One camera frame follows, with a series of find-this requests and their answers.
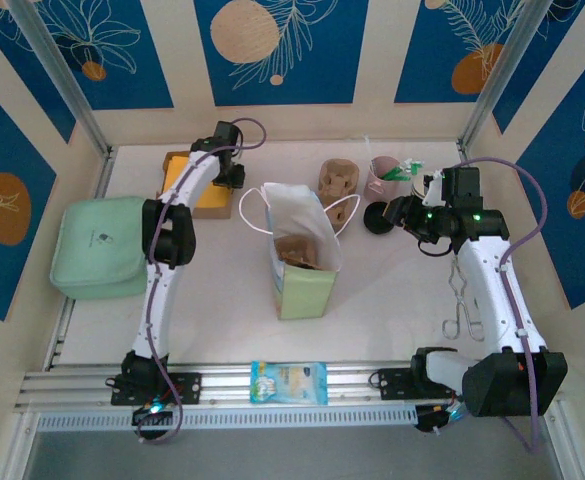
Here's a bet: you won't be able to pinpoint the blue floral wall panel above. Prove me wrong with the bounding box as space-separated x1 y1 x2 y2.
0 12 77 145
46 0 176 112
491 0 585 135
394 0 528 105
193 0 371 107
0 69 59 322
514 37 585 311

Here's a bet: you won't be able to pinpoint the slotted grey cable duct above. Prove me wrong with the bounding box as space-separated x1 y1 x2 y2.
34 403 419 432

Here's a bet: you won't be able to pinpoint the stack of pulp cup carriers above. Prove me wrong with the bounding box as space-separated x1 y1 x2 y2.
318 158 361 234

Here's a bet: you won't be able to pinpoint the pink cup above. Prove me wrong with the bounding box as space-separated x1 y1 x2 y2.
363 155 401 199

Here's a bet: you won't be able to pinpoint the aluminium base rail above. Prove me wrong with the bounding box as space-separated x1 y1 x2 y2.
14 360 561 409

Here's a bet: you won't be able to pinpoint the mint green zip pouch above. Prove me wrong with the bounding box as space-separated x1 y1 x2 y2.
49 196 149 301

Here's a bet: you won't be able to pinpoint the yellow napkin stack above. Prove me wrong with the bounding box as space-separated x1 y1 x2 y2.
166 155 229 210

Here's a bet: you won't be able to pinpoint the aluminium frame post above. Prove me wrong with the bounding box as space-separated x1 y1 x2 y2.
457 0 556 151
9 0 113 157

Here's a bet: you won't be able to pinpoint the black controller board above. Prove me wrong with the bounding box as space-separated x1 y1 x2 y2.
130 403 174 441
414 403 461 435

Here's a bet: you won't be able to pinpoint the green wrapped straws bundle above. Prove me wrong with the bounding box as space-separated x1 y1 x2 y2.
381 157 423 181

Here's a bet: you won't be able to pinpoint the blue wet wipes packet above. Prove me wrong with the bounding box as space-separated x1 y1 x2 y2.
249 360 329 405

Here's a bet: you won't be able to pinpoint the stack of black cup lids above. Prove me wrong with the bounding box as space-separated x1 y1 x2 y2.
363 201 398 235

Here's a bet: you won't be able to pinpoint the metal tongs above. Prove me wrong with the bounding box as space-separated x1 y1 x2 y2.
441 257 487 343

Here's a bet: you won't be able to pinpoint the pulp cup carrier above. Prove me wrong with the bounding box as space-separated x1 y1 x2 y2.
273 233 326 272

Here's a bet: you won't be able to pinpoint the aluminium side rail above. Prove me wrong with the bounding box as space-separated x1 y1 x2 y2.
459 142 536 361

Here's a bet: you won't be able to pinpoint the sky print paper gift bag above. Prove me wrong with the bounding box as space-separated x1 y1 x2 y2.
239 182 362 322

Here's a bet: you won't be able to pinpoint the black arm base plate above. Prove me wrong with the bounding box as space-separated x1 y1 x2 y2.
371 367 468 401
110 372 203 406

